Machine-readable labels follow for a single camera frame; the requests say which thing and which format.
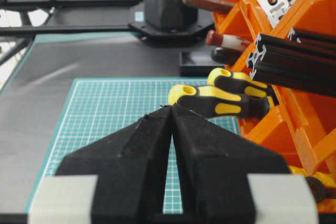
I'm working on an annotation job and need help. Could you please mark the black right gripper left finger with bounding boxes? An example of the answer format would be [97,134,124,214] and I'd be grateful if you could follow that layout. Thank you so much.
[55,106,172,223]

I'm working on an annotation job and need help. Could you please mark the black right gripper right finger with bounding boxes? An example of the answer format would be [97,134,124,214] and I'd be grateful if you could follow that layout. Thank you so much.
[172,105,289,223]

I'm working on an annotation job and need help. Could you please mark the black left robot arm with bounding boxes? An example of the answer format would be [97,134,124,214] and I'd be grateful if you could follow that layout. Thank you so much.
[128,0,214,40]

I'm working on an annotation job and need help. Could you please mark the orange plastic bin rack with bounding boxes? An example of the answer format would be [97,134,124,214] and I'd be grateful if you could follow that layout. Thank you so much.
[214,0,335,175]

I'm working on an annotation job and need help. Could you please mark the near yellow black screwdriver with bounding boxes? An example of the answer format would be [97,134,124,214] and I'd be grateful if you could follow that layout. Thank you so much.
[168,84,275,119]

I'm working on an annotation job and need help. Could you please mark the yellow black screwdriver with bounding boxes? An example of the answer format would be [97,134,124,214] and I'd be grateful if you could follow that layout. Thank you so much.
[207,68,278,104]
[168,84,275,119]

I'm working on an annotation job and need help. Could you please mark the far yellow black screwdriver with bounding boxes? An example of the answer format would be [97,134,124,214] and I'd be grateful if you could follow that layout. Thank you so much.
[207,68,278,104]

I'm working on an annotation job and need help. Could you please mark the small black tray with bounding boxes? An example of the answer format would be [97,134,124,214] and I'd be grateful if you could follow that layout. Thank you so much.
[180,51,224,77]

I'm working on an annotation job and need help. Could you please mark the black desk mat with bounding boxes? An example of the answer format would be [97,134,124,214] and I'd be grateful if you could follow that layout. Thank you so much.
[1,32,211,213]

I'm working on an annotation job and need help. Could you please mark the front black aluminium extrusion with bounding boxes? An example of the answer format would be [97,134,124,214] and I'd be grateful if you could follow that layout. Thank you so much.
[250,33,335,97]

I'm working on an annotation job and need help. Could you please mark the black aluminium extrusion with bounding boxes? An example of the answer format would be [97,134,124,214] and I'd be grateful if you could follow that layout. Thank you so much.
[250,33,335,97]
[288,28,335,49]

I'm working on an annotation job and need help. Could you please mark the rear black aluminium extrusion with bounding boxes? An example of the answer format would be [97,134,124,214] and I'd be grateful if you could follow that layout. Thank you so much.
[288,28,335,49]

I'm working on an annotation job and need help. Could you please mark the black handled tool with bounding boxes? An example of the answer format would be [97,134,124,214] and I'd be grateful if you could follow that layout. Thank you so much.
[211,47,242,65]

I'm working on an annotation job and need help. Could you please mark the silver metal bracket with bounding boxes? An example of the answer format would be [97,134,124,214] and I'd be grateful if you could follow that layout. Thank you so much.
[257,0,290,28]

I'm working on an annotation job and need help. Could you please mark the black metal frame rail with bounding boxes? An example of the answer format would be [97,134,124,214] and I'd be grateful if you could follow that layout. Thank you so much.
[1,0,139,37]

